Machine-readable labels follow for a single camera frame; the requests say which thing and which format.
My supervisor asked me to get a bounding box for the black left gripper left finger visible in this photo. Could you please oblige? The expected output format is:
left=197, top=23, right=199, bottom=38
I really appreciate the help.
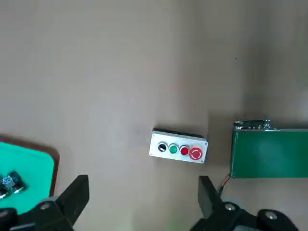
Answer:
left=0, top=175, right=90, bottom=231

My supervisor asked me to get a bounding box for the grey push-button control box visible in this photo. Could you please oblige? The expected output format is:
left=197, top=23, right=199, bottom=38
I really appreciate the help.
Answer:
left=149, top=128, right=209, bottom=165

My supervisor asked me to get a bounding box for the green plastic tray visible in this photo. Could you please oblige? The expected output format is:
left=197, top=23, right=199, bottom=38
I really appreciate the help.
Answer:
left=0, top=134, right=60, bottom=215

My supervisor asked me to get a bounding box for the red and black conveyor cable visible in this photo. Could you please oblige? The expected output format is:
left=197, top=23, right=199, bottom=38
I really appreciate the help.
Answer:
left=217, top=173, right=233, bottom=196

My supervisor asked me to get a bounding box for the green belt conveyor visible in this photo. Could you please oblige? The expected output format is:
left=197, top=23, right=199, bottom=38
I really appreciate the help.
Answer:
left=230, top=119, right=308, bottom=179

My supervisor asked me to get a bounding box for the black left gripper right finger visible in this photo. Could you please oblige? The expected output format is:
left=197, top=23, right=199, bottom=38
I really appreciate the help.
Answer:
left=190, top=176, right=299, bottom=231

